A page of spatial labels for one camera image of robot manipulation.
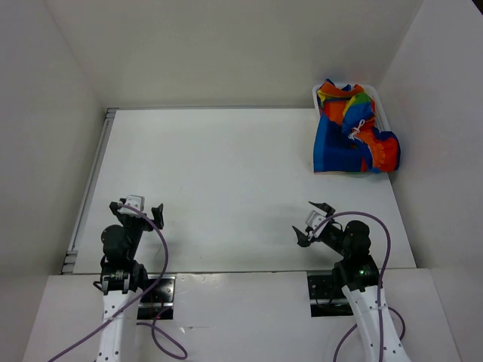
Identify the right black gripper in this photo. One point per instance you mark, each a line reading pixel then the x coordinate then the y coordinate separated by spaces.
pixel 302 239

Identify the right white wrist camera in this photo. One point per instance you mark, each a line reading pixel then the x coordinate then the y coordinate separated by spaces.
pixel 313 225

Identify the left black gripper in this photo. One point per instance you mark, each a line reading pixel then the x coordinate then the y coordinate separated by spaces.
pixel 147 226

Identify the aluminium table edge rail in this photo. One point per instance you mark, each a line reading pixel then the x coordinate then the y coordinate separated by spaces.
pixel 78 229

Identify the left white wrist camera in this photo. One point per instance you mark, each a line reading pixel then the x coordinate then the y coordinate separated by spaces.
pixel 132 205

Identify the white plastic basket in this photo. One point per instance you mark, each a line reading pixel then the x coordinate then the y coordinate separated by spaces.
pixel 379 113

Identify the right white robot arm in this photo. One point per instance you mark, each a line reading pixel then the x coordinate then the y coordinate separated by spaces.
pixel 359 279

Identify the rainbow striped shorts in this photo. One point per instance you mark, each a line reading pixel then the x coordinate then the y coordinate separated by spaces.
pixel 383 157

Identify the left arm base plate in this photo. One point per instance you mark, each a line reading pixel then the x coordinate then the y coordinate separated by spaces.
pixel 159 302

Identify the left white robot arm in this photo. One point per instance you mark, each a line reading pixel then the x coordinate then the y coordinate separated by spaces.
pixel 122 277

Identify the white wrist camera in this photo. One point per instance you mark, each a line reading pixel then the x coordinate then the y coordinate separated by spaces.
pixel 132 205
pixel 313 225

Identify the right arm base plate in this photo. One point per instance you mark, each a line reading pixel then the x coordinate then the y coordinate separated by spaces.
pixel 325 296

